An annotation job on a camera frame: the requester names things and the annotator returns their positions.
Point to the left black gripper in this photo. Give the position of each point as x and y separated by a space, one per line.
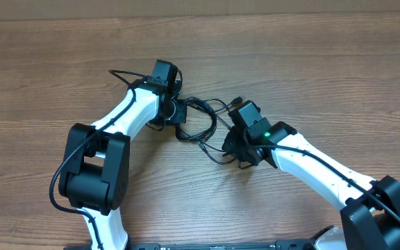
179 115

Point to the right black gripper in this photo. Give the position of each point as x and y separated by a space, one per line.
230 148

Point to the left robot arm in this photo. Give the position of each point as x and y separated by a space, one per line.
94 172

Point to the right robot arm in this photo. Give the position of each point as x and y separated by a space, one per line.
369 208

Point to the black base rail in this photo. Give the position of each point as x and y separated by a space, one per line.
295 244

